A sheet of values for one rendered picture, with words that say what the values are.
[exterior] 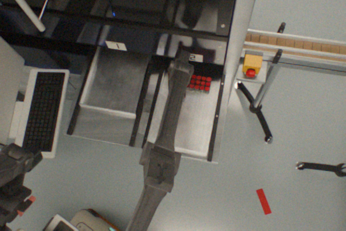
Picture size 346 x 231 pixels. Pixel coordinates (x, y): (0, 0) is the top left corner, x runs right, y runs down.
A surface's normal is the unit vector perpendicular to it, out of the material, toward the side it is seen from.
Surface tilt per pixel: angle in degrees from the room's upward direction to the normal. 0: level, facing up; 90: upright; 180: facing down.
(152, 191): 34
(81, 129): 0
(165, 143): 28
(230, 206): 0
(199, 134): 0
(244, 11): 90
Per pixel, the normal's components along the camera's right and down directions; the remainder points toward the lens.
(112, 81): -0.07, -0.34
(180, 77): 0.36, -0.52
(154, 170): 0.40, -0.75
